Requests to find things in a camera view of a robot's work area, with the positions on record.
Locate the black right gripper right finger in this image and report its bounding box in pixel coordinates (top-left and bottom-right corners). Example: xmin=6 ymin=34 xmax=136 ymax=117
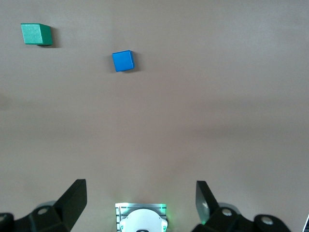
xmin=190 ymin=180 xmax=290 ymax=232

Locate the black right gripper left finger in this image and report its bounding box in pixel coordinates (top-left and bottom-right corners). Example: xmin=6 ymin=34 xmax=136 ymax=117
xmin=0 ymin=178 xmax=87 ymax=232

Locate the blue wooden block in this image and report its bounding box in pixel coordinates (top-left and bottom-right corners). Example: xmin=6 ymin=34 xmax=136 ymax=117
xmin=112 ymin=50 xmax=135 ymax=73

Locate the green wooden block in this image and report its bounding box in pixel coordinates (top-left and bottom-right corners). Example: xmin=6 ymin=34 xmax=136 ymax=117
xmin=20 ymin=23 xmax=53 ymax=46

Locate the brown paper table cover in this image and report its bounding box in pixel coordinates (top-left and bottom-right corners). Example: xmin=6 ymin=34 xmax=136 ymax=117
xmin=0 ymin=0 xmax=309 ymax=232

